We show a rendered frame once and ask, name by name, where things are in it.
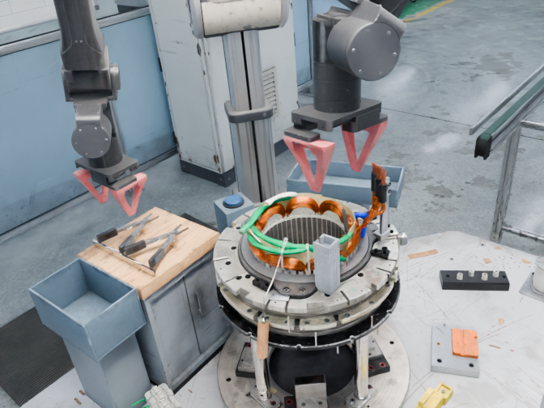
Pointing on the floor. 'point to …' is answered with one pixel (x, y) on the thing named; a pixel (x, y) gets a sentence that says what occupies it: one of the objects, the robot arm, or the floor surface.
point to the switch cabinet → (217, 89)
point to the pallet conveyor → (498, 133)
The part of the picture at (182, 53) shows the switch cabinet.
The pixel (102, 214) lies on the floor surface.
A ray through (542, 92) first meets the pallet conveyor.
